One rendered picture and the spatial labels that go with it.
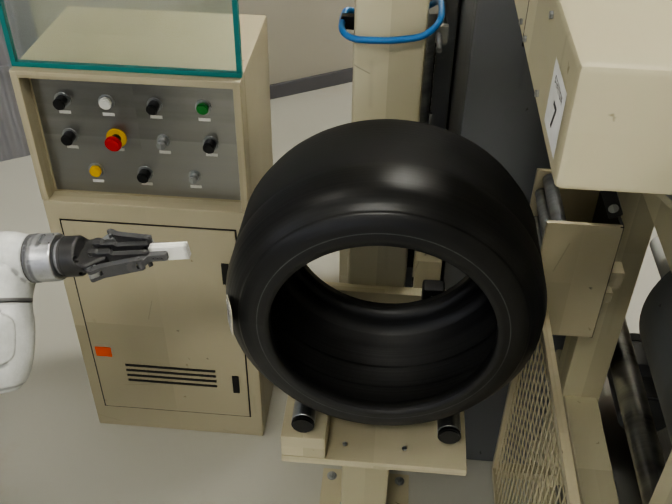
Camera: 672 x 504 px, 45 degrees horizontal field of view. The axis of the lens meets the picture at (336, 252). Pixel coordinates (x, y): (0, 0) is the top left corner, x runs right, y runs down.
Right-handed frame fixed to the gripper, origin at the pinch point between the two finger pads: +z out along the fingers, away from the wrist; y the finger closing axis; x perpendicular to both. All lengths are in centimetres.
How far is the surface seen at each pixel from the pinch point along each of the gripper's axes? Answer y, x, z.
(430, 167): -1.0, -14.7, 47.3
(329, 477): 42, 124, 7
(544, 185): 35, 15, 69
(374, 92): 26.9, -14.1, 36.8
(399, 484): 41, 127, 29
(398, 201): -8.7, -14.0, 42.4
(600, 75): -35, -46, 66
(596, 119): -35, -41, 66
